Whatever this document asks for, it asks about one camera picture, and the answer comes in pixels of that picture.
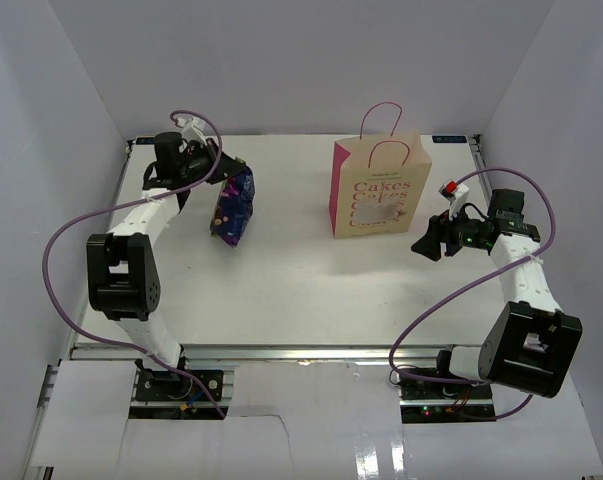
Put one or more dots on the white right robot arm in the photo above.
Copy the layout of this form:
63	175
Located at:
532	343

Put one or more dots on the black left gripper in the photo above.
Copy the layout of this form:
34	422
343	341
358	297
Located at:
226	167

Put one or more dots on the blue label right corner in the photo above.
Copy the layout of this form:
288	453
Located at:
449	139

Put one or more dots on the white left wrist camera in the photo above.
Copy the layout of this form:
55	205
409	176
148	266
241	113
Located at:
191	129

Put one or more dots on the blue label left corner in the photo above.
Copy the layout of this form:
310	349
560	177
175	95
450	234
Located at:
145	140

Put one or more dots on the paper bag with pink handles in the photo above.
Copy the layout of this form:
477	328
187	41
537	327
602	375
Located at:
377	181

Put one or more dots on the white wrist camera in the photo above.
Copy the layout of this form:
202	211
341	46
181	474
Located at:
191	129
456	194

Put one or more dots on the purple snack bag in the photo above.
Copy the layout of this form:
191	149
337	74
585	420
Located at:
234	208

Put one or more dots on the blue label corner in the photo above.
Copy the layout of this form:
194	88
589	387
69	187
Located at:
449	139
145	140

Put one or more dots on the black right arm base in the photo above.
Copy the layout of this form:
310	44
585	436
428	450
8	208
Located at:
439	403

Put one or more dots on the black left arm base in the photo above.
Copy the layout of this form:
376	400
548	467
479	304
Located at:
154	387

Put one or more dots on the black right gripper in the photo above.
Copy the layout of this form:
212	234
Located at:
439	226

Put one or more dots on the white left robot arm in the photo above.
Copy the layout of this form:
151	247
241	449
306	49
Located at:
123	279

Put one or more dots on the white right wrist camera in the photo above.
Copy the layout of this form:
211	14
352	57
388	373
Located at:
456	194

